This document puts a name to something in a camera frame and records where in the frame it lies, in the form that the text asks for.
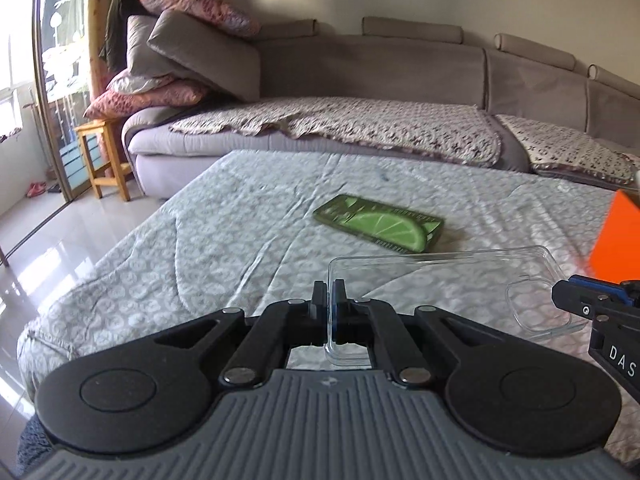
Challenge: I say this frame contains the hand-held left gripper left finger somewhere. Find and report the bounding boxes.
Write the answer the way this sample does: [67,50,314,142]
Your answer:
[150,279,327,390]

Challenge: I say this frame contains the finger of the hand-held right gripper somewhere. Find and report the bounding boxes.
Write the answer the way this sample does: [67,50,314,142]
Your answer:
[551,275,640,382]

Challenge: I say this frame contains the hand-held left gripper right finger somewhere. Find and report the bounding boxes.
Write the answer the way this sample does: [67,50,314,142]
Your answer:
[334,279,507,390]

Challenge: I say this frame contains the orange case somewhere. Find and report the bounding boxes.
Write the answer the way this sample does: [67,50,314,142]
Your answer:
[587,188,640,282]

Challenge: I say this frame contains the clear phone case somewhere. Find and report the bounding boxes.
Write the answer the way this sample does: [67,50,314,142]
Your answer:
[324,245,577,367]

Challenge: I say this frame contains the small patterned sofa cover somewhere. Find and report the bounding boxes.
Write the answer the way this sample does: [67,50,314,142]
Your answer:
[494,113,639,187]

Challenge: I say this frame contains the large patterned sofa cover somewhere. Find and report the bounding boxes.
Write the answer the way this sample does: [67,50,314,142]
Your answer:
[167,97,504,169]

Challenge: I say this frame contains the grey sofa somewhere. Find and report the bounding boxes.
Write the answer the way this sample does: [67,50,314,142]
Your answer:
[121,16,640,202]

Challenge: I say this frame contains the wooden stool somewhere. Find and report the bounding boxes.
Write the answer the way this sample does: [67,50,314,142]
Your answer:
[74,118,134,202]

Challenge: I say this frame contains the pink patterned cushion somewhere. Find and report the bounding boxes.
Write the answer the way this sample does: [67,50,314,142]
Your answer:
[82,80,210,120]
[138,0,262,39]

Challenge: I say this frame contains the large grey cushion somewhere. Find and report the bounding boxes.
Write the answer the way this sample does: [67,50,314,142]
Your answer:
[146,9,262,104]

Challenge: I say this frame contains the pale cushion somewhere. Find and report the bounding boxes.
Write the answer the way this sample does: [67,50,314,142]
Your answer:
[106,68,177,95]

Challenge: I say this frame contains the dark blue cloth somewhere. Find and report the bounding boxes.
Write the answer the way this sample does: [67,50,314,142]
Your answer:
[16,414,57,479]

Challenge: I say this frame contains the dark hanging clothes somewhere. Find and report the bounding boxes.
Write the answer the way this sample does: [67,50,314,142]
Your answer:
[98,0,140,74]

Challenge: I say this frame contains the glass sliding door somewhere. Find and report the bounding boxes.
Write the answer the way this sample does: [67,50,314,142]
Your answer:
[0,0,109,263]

